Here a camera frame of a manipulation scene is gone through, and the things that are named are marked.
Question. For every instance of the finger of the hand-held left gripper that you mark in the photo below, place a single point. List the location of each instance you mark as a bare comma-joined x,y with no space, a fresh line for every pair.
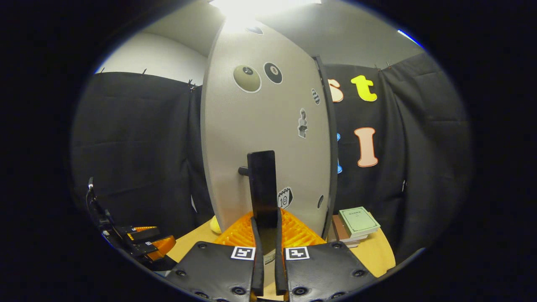
161,247
140,233

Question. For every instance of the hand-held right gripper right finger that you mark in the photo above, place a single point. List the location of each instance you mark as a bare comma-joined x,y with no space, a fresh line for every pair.
280,268

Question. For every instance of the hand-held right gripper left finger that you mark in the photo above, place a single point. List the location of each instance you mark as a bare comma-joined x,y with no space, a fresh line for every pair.
258,268

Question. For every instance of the white cabinet door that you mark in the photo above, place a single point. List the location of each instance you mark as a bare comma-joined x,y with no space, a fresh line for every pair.
235,134

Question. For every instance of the pale yellow round pad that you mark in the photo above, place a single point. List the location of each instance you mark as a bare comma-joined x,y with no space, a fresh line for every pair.
215,226

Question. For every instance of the brown book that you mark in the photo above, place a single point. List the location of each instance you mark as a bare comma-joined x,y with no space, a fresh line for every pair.
339,230

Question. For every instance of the grey book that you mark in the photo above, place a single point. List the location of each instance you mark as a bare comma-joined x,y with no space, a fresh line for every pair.
353,244

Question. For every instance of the black backdrop cloth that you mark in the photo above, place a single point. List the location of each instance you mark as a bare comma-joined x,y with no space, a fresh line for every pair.
138,147

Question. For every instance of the green booklet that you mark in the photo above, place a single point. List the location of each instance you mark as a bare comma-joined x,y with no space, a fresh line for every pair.
358,220

